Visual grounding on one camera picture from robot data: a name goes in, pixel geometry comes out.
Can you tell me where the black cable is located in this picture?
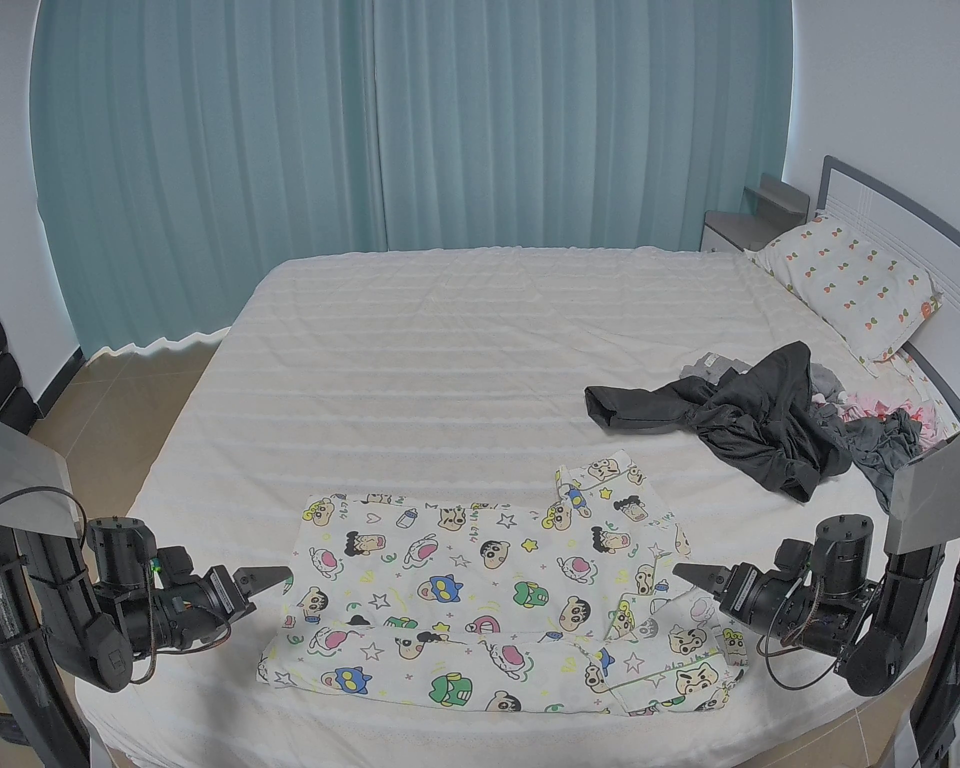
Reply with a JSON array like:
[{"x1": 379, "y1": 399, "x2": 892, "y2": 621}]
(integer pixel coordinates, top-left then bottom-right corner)
[
  {"x1": 757, "y1": 633, "x2": 852, "y2": 693},
  {"x1": 0, "y1": 486, "x2": 85, "y2": 545},
  {"x1": 129, "y1": 600, "x2": 230, "y2": 685}
]

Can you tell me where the white printed pillow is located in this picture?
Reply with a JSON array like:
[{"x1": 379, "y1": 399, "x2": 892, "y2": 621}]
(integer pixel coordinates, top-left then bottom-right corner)
[{"x1": 752, "y1": 210, "x2": 945, "y2": 363}]

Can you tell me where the light grey garment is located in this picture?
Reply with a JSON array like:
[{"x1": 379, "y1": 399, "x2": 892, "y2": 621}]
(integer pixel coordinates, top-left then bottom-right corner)
[{"x1": 678, "y1": 352, "x2": 849, "y2": 402}]

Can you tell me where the black garment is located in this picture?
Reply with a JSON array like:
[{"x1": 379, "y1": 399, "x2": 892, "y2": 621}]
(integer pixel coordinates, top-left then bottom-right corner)
[{"x1": 583, "y1": 341, "x2": 852, "y2": 504}]

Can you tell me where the white printed pyjama top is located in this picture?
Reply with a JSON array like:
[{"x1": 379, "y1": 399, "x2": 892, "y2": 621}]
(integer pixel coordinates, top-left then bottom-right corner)
[{"x1": 256, "y1": 448, "x2": 751, "y2": 717}]

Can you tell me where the grey bedside table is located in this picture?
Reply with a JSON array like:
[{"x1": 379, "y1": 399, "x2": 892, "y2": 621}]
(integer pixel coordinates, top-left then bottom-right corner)
[{"x1": 702, "y1": 172, "x2": 811, "y2": 252}]

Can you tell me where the blue-green curtain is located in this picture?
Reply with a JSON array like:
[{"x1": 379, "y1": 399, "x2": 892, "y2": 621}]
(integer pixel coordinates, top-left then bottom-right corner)
[{"x1": 30, "y1": 0, "x2": 795, "y2": 360}]

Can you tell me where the bed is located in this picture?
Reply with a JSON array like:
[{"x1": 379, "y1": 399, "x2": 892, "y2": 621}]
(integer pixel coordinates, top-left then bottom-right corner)
[{"x1": 71, "y1": 153, "x2": 960, "y2": 768}]

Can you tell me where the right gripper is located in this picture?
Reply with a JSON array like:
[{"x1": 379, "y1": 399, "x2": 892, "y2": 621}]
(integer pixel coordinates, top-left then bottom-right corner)
[{"x1": 672, "y1": 561, "x2": 797, "y2": 626}]

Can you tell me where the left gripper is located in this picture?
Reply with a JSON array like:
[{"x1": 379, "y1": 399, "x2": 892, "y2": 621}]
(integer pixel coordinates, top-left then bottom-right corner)
[{"x1": 178, "y1": 565, "x2": 295, "y2": 636}]

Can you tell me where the dark grey garment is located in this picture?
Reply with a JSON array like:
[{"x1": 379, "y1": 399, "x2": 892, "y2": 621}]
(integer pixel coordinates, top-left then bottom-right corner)
[{"x1": 843, "y1": 411, "x2": 924, "y2": 515}]

